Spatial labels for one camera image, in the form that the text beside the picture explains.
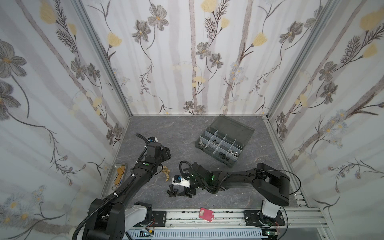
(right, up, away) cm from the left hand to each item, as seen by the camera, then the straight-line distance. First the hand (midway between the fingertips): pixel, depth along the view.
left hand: (167, 149), depth 87 cm
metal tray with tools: (-30, -13, +3) cm, 33 cm away
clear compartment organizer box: (+36, +5, +14) cm, 39 cm away
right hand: (+8, -18, -9) cm, 21 cm away
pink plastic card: (+22, -32, -12) cm, 41 cm away
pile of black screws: (+4, -23, -5) cm, 24 cm away
